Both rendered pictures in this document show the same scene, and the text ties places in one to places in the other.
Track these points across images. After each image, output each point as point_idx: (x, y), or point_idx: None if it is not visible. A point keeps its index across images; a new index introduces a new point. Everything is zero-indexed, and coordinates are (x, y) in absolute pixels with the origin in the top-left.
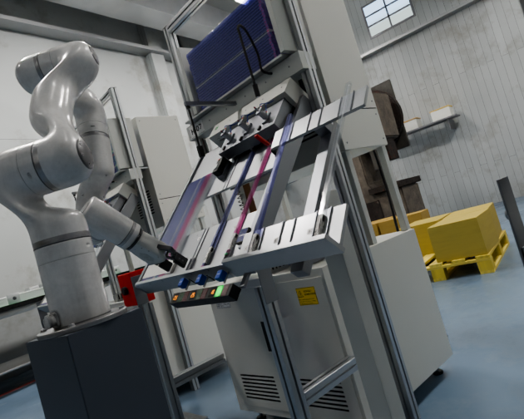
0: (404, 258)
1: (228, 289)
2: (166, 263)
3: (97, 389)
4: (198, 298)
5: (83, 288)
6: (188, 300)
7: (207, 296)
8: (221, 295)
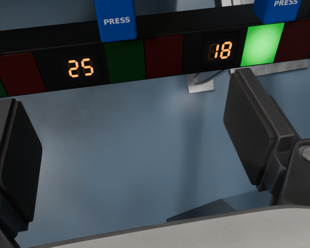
0: None
1: None
2: (23, 154)
3: None
4: (137, 76)
5: None
6: (65, 87)
7: (196, 66)
8: (284, 60)
